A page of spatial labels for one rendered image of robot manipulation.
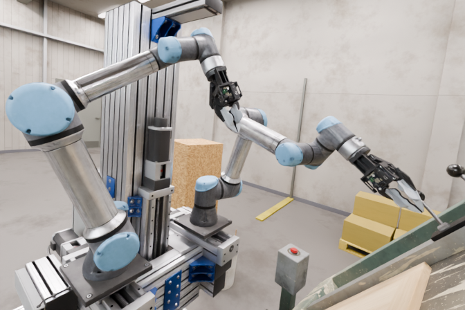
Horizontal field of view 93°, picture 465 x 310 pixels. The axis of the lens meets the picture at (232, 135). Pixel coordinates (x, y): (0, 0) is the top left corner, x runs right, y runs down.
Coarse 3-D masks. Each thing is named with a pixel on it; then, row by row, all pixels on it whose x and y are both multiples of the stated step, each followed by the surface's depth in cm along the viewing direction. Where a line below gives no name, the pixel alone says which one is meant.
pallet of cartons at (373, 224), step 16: (368, 208) 299; (384, 208) 288; (352, 224) 281; (368, 224) 282; (384, 224) 288; (400, 224) 276; (416, 224) 267; (352, 240) 282; (368, 240) 270; (384, 240) 258
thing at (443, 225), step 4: (420, 192) 66; (420, 196) 66; (424, 196) 66; (424, 204) 64; (428, 208) 63; (432, 212) 62; (432, 216) 62; (436, 216) 61; (436, 220) 61; (440, 220) 60; (440, 224) 60; (444, 224) 59; (448, 224) 58; (440, 228) 59; (444, 228) 58
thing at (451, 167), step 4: (452, 164) 61; (456, 164) 61; (448, 168) 61; (452, 168) 61; (456, 168) 60; (460, 168) 60; (464, 168) 60; (448, 172) 61; (452, 172) 60; (456, 172) 60; (460, 172) 59; (464, 172) 59; (452, 176) 61; (456, 176) 60; (460, 176) 60; (464, 176) 59; (464, 180) 59
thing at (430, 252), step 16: (448, 240) 57; (464, 240) 55; (400, 256) 67; (416, 256) 61; (432, 256) 59; (448, 256) 57; (368, 272) 74; (384, 272) 67; (400, 272) 64; (352, 288) 73; (368, 288) 70; (320, 304) 81
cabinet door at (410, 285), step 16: (416, 272) 55; (384, 288) 59; (400, 288) 53; (416, 288) 48; (336, 304) 73; (352, 304) 65; (368, 304) 57; (384, 304) 51; (400, 304) 45; (416, 304) 44
